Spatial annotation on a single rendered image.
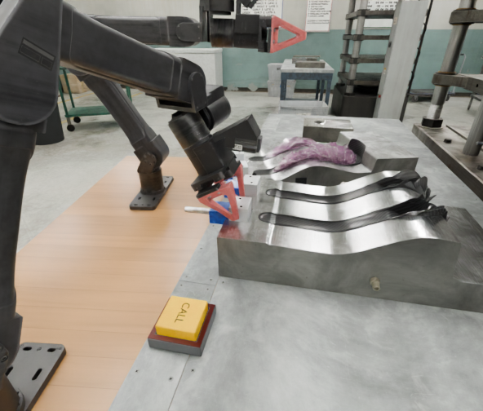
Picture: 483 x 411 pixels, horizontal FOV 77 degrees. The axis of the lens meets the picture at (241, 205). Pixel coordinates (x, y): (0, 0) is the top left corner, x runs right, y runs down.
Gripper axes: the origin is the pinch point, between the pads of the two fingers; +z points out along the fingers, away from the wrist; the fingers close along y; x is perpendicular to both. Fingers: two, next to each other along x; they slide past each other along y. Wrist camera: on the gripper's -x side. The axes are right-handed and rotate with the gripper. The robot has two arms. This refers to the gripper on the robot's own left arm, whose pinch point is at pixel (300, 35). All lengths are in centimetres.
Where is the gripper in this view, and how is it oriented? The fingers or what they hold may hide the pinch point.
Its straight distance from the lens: 77.2
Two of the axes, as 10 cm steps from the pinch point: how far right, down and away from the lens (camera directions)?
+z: 10.0, 0.5, -0.5
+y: 0.7, -4.9, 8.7
